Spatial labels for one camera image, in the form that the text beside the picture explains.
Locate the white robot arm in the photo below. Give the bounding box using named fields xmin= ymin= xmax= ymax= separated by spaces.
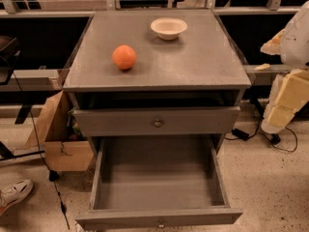
xmin=261 ymin=2 xmax=309 ymax=133

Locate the brown cardboard box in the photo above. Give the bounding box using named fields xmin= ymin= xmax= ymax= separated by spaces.
xmin=25 ymin=91 xmax=94 ymax=171

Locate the white sneaker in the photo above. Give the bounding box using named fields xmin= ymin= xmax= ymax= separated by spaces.
xmin=0 ymin=179 xmax=34 ymax=216

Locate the grey top drawer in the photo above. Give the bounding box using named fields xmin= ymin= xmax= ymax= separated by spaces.
xmin=74 ymin=106 xmax=240 ymax=136

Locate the black floor cable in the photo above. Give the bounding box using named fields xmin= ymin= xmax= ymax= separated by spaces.
xmin=9 ymin=71 xmax=70 ymax=230

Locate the grey wooden drawer cabinet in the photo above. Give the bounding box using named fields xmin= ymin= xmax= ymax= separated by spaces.
xmin=64 ymin=10 xmax=250 ymax=147

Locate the small yellow foam piece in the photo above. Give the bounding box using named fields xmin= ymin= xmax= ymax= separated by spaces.
xmin=254 ymin=63 xmax=270 ymax=71

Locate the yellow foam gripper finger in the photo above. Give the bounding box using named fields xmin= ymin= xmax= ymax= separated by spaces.
xmin=282 ymin=70 xmax=309 ymax=127
xmin=261 ymin=29 xmax=285 ymax=55

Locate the white paper bowl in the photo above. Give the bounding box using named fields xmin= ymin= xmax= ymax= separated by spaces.
xmin=151 ymin=17 xmax=187 ymax=41

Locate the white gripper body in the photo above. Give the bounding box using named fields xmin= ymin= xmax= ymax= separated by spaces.
xmin=262 ymin=74 xmax=287 ymax=133

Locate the open grey middle drawer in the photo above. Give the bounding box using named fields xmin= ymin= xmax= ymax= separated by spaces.
xmin=76 ymin=135 xmax=242 ymax=231

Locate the orange fruit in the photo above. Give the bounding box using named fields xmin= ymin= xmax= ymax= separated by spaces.
xmin=112 ymin=44 xmax=137 ymax=71

